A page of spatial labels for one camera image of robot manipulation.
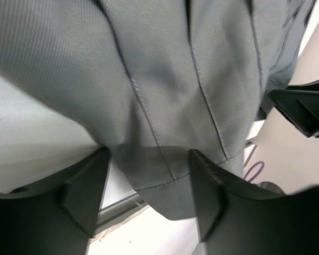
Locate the grey pleated skirt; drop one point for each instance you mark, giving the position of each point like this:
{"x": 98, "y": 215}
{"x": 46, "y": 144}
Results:
{"x": 149, "y": 80}

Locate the aluminium table frame rail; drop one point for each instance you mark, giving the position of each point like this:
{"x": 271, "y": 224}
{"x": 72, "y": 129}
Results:
{"x": 118, "y": 212}

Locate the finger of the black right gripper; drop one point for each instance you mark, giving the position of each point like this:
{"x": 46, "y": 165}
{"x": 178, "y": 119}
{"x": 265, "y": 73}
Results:
{"x": 300, "y": 108}

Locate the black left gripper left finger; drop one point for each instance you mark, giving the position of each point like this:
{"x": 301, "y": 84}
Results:
{"x": 55, "y": 215}

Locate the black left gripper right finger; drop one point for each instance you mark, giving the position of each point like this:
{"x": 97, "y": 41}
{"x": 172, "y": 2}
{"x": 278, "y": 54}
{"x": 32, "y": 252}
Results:
{"x": 237, "y": 217}

